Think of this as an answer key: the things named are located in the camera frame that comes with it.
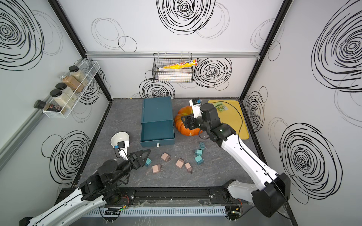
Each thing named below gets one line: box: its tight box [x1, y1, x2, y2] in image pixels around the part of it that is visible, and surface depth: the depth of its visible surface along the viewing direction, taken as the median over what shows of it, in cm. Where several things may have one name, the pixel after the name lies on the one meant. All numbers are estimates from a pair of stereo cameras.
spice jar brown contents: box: [58, 72, 85, 94], surface depth 74 cm
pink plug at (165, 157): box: [160, 152, 171, 162], surface depth 88 cm
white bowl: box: [110, 131, 130, 148], surface depth 95 cm
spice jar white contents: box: [49, 88, 78, 110], surface depth 67 cm
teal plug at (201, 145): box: [199, 141, 206, 150], surface depth 91 cm
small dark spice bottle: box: [33, 99, 63, 112], surface depth 62 cm
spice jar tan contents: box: [68, 65, 89, 86], surface depth 77 cm
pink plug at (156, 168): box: [151, 164, 161, 174], surface depth 83 cm
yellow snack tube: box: [156, 58, 199, 70], surface depth 89 cm
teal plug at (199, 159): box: [194, 154, 204, 166], surface depth 86 cm
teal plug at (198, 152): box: [195, 148, 203, 156], surface depth 88 cm
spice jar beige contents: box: [55, 82, 78, 101], surface depth 70 cm
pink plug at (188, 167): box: [184, 161, 193, 173], surface depth 82 cm
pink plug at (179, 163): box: [175, 158, 185, 169], surface depth 85 cm
